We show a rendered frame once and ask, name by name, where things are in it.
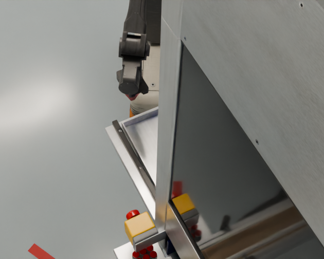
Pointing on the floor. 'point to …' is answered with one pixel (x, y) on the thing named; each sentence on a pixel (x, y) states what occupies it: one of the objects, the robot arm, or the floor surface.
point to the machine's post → (167, 107)
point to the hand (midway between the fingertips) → (132, 98)
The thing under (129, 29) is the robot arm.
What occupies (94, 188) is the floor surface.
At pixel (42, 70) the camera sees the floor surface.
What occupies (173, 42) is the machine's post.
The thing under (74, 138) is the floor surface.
